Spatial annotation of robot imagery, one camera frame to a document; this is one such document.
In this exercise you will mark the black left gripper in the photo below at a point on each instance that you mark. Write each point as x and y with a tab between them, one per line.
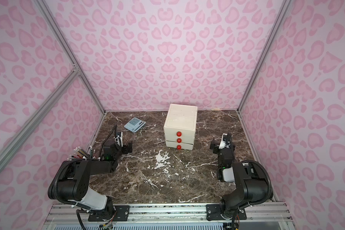
125	147

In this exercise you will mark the cream drawer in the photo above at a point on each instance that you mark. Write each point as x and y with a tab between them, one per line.
173	134
184	146
185	139

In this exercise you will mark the cream drawer cabinet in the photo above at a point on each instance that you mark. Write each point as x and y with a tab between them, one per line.
181	116

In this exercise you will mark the cream top drawer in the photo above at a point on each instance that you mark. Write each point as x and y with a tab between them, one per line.
173	134

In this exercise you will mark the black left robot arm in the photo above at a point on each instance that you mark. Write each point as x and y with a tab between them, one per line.
71	184

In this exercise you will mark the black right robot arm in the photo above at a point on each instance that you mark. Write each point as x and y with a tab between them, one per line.
253	185

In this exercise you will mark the cream bottom drawer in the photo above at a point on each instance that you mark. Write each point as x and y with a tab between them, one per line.
184	146

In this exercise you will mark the light blue calculator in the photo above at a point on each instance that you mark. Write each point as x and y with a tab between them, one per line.
134	125

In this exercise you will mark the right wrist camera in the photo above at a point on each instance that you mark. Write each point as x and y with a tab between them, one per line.
222	142

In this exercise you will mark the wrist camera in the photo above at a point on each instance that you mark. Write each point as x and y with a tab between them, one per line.
222	142
119	139

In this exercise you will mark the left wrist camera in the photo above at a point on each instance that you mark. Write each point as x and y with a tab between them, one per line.
119	139

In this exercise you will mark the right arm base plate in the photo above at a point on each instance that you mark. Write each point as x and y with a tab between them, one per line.
216	212

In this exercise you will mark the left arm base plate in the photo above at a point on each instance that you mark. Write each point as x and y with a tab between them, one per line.
117	213

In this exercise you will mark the aluminium mounting rail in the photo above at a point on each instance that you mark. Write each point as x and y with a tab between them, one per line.
177	213

